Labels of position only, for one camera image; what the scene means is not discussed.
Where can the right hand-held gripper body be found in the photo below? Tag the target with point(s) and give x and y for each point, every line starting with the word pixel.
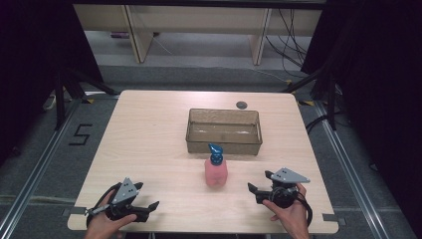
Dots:
pixel 287 176

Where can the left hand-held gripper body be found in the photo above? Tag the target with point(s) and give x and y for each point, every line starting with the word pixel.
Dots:
pixel 125 191

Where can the pink bottle with blue pump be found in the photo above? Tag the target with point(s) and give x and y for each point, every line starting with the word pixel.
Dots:
pixel 216 172

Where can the translucent brown plastic bin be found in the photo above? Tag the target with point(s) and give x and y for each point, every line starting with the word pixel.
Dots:
pixel 224 132

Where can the person's left hand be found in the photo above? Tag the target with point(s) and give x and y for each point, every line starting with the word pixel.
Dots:
pixel 103 225

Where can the person's right hand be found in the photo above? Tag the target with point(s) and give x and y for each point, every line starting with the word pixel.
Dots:
pixel 293 217

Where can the grey tape piece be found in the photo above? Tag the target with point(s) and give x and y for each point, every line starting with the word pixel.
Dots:
pixel 332 218
pixel 74 211

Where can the dark round table grommet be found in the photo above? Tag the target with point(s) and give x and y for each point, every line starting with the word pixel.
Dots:
pixel 241 105

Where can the yellow black floor tape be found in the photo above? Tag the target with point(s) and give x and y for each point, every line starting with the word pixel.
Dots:
pixel 88 101
pixel 307 103

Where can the black metal stand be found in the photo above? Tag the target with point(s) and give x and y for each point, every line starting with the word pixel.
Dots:
pixel 331 99
pixel 59 99

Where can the black curtain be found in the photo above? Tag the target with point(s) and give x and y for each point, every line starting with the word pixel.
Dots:
pixel 381 83
pixel 26 66

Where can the purple object under desk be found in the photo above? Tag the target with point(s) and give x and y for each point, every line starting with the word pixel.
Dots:
pixel 119 35

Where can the beige wooden desk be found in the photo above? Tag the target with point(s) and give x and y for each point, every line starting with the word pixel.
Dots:
pixel 199 20

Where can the metal floor rail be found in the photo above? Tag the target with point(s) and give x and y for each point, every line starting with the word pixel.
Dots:
pixel 348 172
pixel 36 169

